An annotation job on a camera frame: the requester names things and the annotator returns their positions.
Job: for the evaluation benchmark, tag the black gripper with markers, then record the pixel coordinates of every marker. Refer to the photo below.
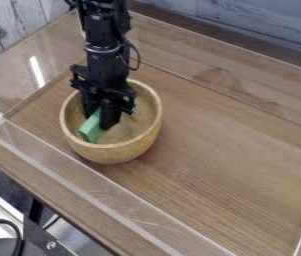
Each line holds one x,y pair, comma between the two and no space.
101,81

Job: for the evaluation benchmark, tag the green rectangular block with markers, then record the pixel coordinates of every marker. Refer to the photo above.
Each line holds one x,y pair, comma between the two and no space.
90,130

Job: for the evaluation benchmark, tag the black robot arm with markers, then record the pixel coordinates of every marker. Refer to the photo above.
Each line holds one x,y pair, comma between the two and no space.
105,22

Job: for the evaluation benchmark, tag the brown wooden bowl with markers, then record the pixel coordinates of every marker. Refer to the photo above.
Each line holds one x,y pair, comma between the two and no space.
125,141

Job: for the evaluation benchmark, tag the clear acrylic tray wall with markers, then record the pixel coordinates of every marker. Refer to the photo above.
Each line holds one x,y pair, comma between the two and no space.
113,215

